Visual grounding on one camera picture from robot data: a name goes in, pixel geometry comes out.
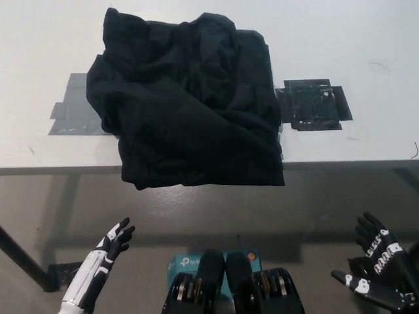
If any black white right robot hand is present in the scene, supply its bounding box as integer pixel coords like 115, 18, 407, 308
331, 211, 419, 310

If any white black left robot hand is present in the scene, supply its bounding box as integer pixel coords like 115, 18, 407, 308
61, 217, 136, 309

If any black Columbia jacket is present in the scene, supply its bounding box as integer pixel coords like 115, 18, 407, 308
85, 7, 287, 192

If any black ribbed robot body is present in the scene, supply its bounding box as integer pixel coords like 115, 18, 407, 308
162, 248, 306, 314

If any black diagonal table leg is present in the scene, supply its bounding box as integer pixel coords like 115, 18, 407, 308
0, 225, 50, 291

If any teal tp-link box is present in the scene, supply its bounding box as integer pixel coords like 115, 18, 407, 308
166, 249, 263, 300

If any grey tape patch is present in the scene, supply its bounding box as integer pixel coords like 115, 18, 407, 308
48, 73, 122, 137

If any black tape patch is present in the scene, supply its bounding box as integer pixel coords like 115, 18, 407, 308
274, 78, 354, 132

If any black table foot bracket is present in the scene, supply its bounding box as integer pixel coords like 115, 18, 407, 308
46, 261, 83, 292
346, 256, 374, 279

